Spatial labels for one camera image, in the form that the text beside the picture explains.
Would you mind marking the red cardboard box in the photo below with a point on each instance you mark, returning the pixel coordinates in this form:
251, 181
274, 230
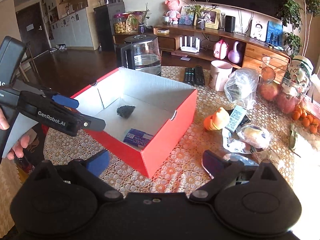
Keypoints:
164, 108

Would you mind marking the child portrait photo frame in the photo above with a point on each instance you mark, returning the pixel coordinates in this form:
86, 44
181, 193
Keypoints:
258, 30

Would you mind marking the white sausage snack packet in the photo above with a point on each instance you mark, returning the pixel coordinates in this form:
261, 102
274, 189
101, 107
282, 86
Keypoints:
234, 145

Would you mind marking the potted grass plant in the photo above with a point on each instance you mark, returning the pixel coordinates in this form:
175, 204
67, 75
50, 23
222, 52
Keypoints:
200, 12

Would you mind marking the small milk carton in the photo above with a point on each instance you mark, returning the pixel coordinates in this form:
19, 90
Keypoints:
238, 118

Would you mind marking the white wifi router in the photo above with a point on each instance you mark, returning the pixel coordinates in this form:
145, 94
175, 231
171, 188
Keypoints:
189, 44

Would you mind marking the clear glass fruit bowl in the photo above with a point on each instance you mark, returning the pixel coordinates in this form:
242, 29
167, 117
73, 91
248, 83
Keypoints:
270, 89

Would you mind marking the blue tissue pack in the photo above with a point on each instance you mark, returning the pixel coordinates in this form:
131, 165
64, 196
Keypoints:
137, 138

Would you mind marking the framed photo cream frame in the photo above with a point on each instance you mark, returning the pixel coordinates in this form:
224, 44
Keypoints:
212, 18

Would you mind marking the bread bun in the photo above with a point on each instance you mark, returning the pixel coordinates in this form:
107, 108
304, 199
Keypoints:
255, 136

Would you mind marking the snack jar pink lid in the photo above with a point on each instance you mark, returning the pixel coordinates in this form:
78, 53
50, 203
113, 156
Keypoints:
119, 23

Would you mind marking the blue picture card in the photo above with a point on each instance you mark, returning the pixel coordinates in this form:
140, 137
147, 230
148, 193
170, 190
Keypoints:
274, 34

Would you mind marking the black speaker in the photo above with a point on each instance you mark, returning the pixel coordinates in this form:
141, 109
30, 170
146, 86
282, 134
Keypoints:
230, 24

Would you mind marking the potted green tree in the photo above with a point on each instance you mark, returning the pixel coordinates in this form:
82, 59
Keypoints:
298, 16

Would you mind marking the wooden tv cabinet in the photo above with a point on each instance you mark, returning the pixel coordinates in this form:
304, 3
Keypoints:
251, 51

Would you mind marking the glass electric kettle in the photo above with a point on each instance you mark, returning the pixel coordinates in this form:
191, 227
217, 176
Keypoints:
140, 52

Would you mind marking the orange yellow squeeze toy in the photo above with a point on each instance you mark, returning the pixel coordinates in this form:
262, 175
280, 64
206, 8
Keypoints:
217, 121

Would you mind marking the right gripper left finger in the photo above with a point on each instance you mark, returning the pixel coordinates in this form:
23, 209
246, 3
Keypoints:
86, 173

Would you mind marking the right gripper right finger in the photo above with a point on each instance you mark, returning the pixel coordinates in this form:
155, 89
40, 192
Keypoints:
223, 174

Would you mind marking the christmas print cloth bag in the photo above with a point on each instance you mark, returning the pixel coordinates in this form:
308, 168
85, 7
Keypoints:
296, 81

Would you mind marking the clear plastic zip bag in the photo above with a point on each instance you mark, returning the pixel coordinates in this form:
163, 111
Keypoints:
241, 87

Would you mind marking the green dish cloth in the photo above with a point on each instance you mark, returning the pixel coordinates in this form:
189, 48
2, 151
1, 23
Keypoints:
302, 143

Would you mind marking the pile of small tangerines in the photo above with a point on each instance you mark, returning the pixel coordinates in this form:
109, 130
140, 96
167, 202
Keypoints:
307, 119

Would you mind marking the person left hand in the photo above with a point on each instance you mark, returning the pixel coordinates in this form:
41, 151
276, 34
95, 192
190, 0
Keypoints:
14, 137

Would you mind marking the dark snack packet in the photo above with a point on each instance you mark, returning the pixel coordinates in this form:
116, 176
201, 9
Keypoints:
125, 111

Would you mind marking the pink plush bear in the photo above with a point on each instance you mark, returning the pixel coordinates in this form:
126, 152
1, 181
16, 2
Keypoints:
173, 10

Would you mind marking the black remote control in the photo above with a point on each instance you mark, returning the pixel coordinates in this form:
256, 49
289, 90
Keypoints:
199, 76
189, 76

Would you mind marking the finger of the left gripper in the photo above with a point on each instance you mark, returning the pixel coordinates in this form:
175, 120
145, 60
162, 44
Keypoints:
60, 99
89, 122

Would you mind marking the pink ceramic mug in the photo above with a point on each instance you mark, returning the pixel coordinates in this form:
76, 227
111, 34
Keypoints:
219, 74

